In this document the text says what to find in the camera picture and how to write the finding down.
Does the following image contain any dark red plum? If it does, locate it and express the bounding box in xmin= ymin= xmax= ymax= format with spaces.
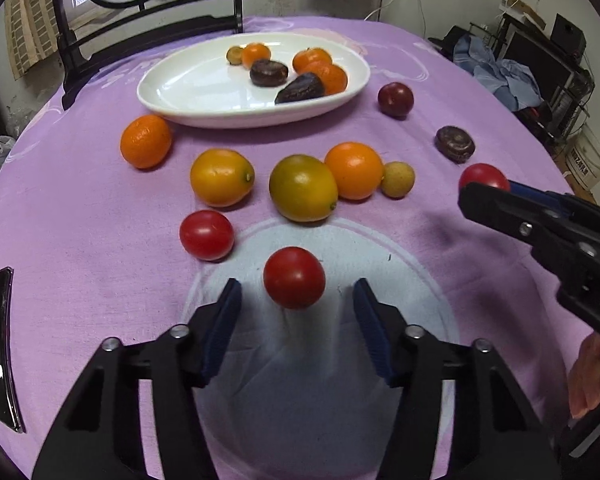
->
xmin=377 ymin=82 xmax=415 ymax=119

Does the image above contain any orange mandarin front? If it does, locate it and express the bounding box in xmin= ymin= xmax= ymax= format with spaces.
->
xmin=306 ymin=61 xmax=348 ymax=96

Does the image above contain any white bucket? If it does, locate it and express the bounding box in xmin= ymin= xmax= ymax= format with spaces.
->
xmin=565 ymin=122 xmax=600 ymax=191

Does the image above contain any small orange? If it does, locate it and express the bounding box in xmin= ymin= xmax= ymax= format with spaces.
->
xmin=242 ymin=42 xmax=271 ymax=70

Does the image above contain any black monitor stack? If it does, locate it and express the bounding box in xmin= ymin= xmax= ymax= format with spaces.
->
xmin=495 ymin=14 xmax=595 ymax=140

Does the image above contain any small yellow longan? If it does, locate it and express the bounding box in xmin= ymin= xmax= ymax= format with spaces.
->
xmin=226 ymin=46 xmax=244 ymax=66

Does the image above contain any purple tablecloth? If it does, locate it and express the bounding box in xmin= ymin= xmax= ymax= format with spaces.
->
xmin=0 ymin=18 xmax=588 ymax=479

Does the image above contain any blue clothes pile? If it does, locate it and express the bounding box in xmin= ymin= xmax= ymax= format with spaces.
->
xmin=452 ymin=34 xmax=543 ymax=113

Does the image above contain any dark purple passion fruit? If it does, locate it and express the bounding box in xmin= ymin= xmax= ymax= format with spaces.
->
xmin=275 ymin=73 xmax=326 ymax=104

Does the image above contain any red cherry tomato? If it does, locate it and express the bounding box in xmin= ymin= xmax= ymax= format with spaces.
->
xmin=180 ymin=210 xmax=235 ymax=262
xmin=458 ymin=162 xmax=510 ymax=192
xmin=263 ymin=246 xmax=326 ymax=310

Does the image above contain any yellowish longan on table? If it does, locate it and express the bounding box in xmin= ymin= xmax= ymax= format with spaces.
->
xmin=380 ymin=162 xmax=416 ymax=200

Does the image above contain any large orange mandarin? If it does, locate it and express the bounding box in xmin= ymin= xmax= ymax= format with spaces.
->
xmin=292 ymin=48 xmax=332 ymax=74

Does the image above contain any black framed painted screen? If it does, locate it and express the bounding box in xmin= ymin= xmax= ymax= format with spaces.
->
xmin=52 ymin=0 xmax=244 ymax=110

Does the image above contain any white plastic bag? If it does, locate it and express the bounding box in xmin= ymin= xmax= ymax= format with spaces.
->
xmin=0 ymin=136 xmax=16 ymax=169

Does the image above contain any right hand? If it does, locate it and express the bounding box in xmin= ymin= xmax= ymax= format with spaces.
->
xmin=568 ymin=333 xmax=600 ymax=419

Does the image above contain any white oval plate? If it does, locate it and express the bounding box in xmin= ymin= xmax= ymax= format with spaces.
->
xmin=136 ymin=32 xmax=372 ymax=130

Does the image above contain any left beige curtain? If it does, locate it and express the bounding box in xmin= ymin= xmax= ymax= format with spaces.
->
xmin=4 ymin=0 xmax=60 ymax=79

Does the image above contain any greenish yellow citrus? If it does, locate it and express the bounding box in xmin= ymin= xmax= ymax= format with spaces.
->
xmin=268 ymin=154 xmax=338 ymax=223

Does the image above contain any black smartphone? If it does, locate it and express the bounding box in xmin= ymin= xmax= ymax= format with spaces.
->
xmin=0 ymin=266 xmax=26 ymax=434

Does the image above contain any red cherry tomato front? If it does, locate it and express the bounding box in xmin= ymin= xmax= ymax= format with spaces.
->
xmin=263 ymin=246 xmax=326 ymax=310

